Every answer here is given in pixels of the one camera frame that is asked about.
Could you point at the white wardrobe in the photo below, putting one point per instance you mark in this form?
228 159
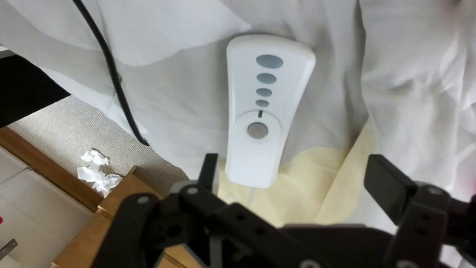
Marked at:
35 217

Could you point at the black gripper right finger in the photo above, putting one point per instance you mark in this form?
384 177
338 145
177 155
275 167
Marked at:
389 183

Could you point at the crumpled white tissue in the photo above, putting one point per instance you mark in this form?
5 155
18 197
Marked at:
98 171

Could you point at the white remote control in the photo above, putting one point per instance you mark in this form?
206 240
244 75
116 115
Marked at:
262 109

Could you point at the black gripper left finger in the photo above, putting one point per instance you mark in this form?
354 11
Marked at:
209 171

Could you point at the wooden dresser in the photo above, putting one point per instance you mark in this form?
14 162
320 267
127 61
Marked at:
98 232

